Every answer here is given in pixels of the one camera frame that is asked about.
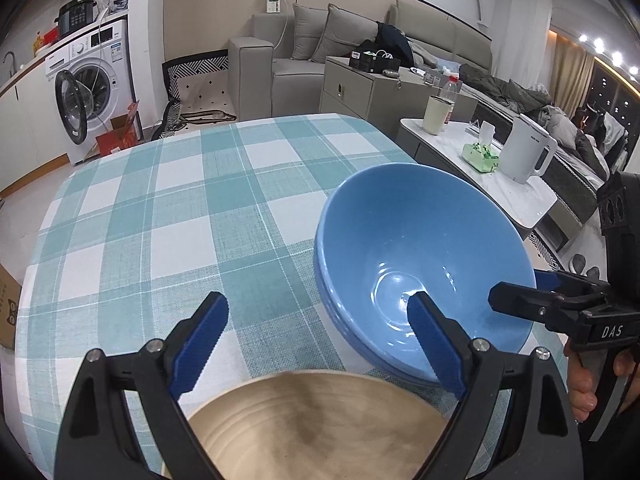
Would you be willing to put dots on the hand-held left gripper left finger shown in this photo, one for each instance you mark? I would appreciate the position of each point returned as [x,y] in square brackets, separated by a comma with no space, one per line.
[200,350]

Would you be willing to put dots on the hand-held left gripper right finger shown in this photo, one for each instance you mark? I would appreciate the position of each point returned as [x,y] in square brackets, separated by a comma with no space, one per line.
[437,345]

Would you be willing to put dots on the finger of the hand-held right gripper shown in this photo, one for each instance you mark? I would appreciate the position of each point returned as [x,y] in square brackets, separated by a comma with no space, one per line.
[520,300]
[547,278]

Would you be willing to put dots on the blue bowl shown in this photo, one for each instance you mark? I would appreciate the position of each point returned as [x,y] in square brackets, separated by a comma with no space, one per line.
[400,220]
[360,352]

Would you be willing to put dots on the beige plate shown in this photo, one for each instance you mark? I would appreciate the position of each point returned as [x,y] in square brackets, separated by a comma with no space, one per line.
[310,425]

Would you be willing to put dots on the person's right hand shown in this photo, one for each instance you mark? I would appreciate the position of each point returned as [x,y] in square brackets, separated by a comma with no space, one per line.
[582,385]

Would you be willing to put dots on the grey slipper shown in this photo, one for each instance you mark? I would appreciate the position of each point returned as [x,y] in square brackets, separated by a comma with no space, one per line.
[578,263]
[593,272]

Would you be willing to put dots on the white electric kettle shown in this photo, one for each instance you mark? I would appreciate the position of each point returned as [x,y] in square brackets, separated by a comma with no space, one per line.
[525,150]

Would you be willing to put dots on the green tissue pack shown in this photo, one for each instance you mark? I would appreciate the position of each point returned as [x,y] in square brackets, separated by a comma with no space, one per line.
[480,157]

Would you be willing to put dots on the teal checked tablecloth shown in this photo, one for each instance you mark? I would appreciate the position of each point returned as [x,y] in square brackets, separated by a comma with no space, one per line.
[175,210]

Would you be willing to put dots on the white marble side table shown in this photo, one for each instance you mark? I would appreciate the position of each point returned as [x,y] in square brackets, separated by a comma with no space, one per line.
[450,150]

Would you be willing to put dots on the curtain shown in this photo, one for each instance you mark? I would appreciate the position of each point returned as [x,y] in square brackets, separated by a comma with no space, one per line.
[572,75]

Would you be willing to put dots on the row of ceiling spotlights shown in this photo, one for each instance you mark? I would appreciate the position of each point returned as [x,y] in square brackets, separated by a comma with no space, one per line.
[617,56]

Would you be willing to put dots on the beige cup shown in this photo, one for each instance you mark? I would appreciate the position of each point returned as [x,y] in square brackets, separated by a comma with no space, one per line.
[436,117]

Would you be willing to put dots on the brown cardboard box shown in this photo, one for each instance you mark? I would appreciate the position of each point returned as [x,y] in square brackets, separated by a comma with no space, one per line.
[7,310]

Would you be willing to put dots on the clear bottle with red cap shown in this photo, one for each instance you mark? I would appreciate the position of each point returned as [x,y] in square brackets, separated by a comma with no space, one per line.
[451,97]

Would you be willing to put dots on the red cardboard box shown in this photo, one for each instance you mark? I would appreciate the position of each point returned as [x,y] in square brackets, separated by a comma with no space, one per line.
[117,140]

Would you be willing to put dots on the white washing machine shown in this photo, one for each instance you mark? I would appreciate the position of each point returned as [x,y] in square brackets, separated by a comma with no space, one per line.
[120,110]

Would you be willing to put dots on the small grey pouch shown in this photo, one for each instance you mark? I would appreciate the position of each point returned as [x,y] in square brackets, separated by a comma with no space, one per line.
[391,73]

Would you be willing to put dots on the grey cabinet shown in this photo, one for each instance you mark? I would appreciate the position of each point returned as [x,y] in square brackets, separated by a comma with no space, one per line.
[350,90]

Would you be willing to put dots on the black box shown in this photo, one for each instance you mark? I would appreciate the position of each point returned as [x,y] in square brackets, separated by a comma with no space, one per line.
[372,62]

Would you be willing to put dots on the grey sofa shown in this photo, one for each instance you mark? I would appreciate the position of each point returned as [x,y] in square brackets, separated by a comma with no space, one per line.
[250,75]

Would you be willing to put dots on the white lower kitchen cabinets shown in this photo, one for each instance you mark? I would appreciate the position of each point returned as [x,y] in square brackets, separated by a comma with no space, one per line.
[30,125]

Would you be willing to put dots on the dark jacket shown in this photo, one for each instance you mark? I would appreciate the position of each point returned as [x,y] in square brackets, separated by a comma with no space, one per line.
[390,42]

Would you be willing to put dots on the grey cushion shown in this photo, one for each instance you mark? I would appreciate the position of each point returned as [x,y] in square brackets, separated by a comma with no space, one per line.
[307,32]
[345,35]

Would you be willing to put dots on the yellow oil bottle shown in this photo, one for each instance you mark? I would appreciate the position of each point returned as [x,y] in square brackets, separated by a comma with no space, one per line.
[38,42]

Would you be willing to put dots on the kitchen faucet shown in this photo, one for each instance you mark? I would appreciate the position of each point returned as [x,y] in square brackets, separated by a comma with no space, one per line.
[9,57]

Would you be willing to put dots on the black pressure cooker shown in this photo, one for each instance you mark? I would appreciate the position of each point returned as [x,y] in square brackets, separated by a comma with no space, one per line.
[77,17]

